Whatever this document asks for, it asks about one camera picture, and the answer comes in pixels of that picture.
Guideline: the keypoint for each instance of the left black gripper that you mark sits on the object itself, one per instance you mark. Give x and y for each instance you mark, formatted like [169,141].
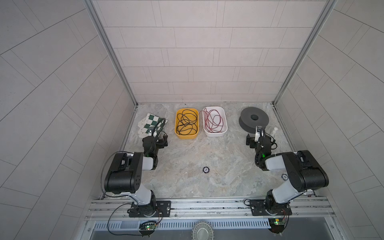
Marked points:
[160,142]

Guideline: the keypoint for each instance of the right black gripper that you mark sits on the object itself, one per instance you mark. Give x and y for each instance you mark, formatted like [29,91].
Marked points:
[251,139]

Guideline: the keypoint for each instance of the grey cable spool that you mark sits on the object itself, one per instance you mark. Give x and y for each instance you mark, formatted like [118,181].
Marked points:
[251,118]

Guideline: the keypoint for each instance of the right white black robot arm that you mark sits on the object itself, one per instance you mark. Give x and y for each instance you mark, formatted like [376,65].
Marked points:
[303,170]

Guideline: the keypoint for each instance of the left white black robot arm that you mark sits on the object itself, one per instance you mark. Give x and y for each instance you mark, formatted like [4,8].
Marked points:
[124,176]

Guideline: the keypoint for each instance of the green white checkerboard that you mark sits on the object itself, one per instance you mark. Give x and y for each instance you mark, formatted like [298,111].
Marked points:
[149,124]

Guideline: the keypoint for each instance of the right poker chip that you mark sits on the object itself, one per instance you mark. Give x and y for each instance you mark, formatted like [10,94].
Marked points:
[285,177]

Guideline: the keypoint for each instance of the poker chip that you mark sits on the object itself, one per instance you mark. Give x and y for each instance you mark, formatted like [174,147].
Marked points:
[206,170]
[285,177]

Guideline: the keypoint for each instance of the yellow plastic tray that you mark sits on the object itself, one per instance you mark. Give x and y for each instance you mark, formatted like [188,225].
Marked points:
[187,123]

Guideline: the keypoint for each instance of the white plastic tray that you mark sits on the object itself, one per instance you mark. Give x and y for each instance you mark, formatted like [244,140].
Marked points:
[214,121]

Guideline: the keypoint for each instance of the centre poker chip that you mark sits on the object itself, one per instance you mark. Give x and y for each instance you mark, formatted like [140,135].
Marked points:
[206,170]

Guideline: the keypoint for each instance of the right circuit board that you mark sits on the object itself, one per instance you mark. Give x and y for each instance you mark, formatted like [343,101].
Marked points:
[277,223]

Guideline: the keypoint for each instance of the circuit board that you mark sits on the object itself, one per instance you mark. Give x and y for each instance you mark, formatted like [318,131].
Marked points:
[277,223]
[148,226]

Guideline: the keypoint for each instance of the left circuit board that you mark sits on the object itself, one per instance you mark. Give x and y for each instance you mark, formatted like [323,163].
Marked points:
[148,226]

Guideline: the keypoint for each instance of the round grey vent disc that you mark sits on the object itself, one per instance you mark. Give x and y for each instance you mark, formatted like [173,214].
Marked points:
[202,231]

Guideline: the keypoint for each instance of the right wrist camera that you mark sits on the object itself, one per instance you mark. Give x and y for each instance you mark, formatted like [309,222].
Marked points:
[258,132]

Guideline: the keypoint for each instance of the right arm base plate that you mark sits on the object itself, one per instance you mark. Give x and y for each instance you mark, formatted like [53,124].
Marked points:
[269,208]

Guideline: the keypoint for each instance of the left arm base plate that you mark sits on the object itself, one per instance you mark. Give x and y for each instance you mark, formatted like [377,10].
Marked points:
[153,209]

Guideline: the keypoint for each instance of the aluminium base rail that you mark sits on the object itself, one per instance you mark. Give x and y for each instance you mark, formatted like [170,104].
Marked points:
[210,208]

